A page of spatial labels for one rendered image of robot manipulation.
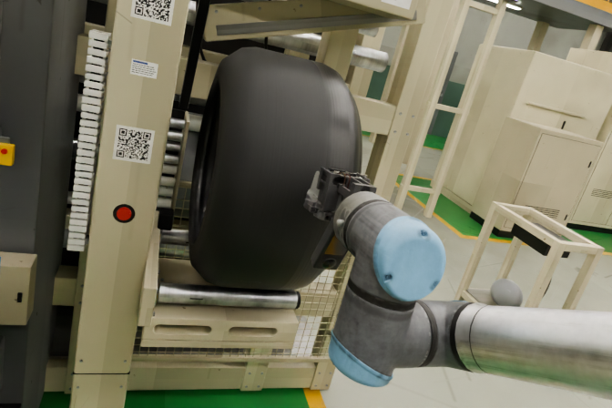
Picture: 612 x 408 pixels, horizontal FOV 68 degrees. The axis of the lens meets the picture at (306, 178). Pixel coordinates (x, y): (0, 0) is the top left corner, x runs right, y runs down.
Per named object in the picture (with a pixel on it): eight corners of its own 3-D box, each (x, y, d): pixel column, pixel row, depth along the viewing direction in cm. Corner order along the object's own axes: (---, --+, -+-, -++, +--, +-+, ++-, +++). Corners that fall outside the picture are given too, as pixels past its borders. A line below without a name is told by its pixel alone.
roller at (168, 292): (151, 306, 100) (154, 287, 99) (151, 297, 104) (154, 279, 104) (299, 312, 112) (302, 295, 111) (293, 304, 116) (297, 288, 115)
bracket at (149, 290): (137, 326, 97) (143, 288, 94) (146, 239, 133) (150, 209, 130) (153, 327, 98) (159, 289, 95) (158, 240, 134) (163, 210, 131)
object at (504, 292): (507, 359, 275) (561, 243, 252) (453, 300, 329) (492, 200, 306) (550, 359, 287) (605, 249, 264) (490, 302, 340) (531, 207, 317)
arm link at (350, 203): (392, 261, 66) (332, 256, 63) (378, 248, 71) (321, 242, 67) (408, 203, 64) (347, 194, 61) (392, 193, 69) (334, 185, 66)
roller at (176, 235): (155, 246, 126) (158, 233, 124) (156, 237, 130) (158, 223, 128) (274, 256, 138) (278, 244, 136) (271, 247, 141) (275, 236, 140)
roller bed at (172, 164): (107, 204, 137) (118, 109, 128) (112, 187, 150) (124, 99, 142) (174, 211, 143) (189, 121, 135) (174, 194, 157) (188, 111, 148)
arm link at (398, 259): (370, 304, 51) (396, 222, 50) (331, 260, 63) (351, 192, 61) (437, 311, 55) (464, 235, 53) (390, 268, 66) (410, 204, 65)
